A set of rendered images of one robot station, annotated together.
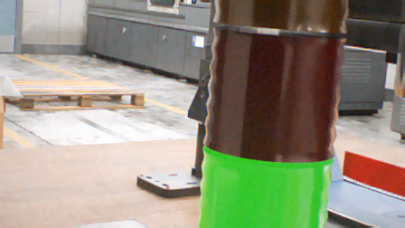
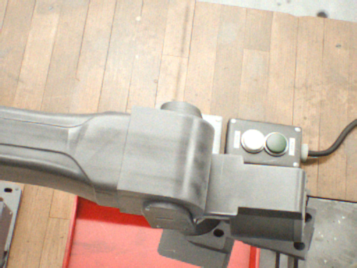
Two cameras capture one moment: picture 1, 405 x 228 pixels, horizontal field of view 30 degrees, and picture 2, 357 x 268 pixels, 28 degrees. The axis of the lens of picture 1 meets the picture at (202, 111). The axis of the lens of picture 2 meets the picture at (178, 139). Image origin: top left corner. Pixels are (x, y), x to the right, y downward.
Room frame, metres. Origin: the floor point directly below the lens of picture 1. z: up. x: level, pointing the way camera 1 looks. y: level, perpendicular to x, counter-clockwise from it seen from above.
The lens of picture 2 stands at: (0.61, 0.00, 1.86)
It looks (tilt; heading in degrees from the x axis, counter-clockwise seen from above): 68 degrees down; 303
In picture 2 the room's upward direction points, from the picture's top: 10 degrees clockwise
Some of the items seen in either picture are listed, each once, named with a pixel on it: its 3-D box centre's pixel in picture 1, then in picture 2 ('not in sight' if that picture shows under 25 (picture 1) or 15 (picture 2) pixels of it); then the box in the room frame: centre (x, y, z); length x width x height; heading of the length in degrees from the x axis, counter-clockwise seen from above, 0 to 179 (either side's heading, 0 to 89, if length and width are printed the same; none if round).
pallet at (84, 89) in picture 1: (64, 93); not in sight; (7.17, 1.33, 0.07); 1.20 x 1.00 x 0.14; 125
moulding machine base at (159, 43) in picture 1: (206, 42); not in sight; (9.85, 0.02, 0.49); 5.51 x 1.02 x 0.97; 33
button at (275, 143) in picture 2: not in sight; (275, 144); (0.72, -0.41, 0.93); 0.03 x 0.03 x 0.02
